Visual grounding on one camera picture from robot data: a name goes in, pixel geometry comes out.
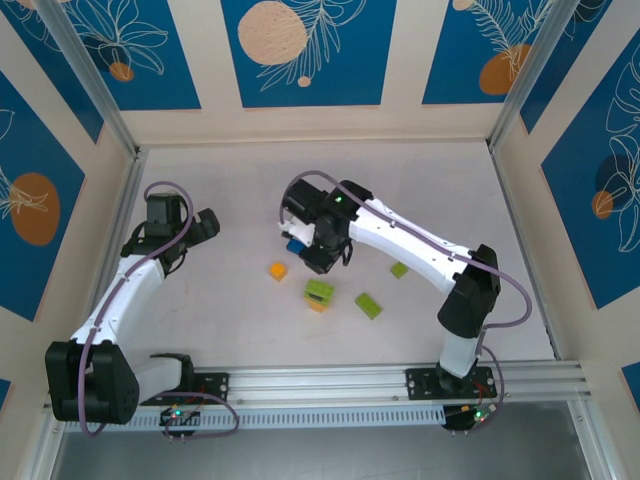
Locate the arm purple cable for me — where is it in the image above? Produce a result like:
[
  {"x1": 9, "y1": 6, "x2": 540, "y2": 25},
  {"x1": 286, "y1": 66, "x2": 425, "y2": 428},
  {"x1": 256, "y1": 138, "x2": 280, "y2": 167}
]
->
[
  {"x1": 278, "y1": 170, "x2": 532, "y2": 414},
  {"x1": 78, "y1": 179, "x2": 240, "y2": 441}
]

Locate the aluminium frame post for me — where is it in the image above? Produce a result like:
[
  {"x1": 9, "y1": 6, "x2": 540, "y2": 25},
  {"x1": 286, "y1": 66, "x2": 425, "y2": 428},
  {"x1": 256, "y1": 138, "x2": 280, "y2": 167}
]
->
[
  {"x1": 14, "y1": 412, "x2": 69, "y2": 480},
  {"x1": 487, "y1": 0, "x2": 589, "y2": 154},
  {"x1": 34, "y1": 0, "x2": 147, "y2": 161},
  {"x1": 567, "y1": 399, "x2": 621, "y2": 480}
]

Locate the long aluminium mounting rail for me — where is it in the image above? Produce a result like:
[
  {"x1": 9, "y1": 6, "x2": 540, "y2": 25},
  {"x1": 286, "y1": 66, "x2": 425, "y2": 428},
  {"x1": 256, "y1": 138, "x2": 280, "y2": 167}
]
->
[{"x1": 42, "y1": 359, "x2": 596, "y2": 414}]

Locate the green long lego brick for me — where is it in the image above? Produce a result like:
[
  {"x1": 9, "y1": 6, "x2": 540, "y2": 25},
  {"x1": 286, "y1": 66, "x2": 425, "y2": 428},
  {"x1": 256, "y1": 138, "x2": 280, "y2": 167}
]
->
[
  {"x1": 353, "y1": 292, "x2": 384, "y2": 321},
  {"x1": 303, "y1": 278, "x2": 336, "y2": 304}
]

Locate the grey slotted cable duct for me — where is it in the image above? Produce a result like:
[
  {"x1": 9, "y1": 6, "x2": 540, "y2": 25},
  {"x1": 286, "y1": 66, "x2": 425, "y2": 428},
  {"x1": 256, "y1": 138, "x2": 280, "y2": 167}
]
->
[{"x1": 119, "y1": 404, "x2": 446, "y2": 432}]

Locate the aluminium frame bar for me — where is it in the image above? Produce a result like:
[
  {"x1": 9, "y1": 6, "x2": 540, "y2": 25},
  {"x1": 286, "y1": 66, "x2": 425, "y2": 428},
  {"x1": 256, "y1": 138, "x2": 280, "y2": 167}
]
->
[
  {"x1": 487, "y1": 142, "x2": 561, "y2": 361},
  {"x1": 74, "y1": 149, "x2": 147, "y2": 351}
]

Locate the small green circuit board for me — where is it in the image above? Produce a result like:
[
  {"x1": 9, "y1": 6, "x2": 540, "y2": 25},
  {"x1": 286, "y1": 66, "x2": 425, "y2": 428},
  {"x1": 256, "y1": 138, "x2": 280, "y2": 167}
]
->
[
  {"x1": 159, "y1": 404, "x2": 201, "y2": 441},
  {"x1": 442, "y1": 403, "x2": 499, "y2": 434}
]

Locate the grey metal panel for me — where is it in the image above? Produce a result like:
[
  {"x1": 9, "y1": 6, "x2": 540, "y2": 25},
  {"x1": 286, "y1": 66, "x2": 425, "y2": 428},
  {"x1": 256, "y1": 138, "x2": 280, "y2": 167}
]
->
[{"x1": 49, "y1": 399, "x2": 599, "y2": 480}]

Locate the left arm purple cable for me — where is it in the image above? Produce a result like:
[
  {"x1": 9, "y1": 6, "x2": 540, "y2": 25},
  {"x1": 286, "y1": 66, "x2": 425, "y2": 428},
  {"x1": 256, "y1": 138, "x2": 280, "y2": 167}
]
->
[{"x1": 78, "y1": 179, "x2": 240, "y2": 441}]

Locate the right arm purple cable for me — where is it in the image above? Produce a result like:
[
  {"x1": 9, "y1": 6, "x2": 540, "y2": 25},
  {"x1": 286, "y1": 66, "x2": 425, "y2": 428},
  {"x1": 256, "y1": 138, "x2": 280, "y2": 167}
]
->
[{"x1": 278, "y1": 170, "x2": 532, "y2": 414}]

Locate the orange long lego brick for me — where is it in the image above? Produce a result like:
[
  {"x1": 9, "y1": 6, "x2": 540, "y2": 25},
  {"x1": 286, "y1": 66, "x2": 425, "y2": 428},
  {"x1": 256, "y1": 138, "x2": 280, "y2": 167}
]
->
[{"x1": 302, "y1": 294, "x2": 334, "y2": 315}]

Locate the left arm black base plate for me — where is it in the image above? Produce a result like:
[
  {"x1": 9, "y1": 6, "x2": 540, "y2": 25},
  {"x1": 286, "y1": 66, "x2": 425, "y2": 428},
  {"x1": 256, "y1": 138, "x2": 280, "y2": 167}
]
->
[{"x1": 149, "y1": 370, "x2": 231, "y2": 406}]

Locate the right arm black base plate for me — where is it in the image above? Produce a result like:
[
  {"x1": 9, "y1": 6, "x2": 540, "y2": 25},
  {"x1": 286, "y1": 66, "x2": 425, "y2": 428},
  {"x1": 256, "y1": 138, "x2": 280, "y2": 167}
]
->
[{"x1": 405, "y1": 367, "x2": 496, "y2": 402}]

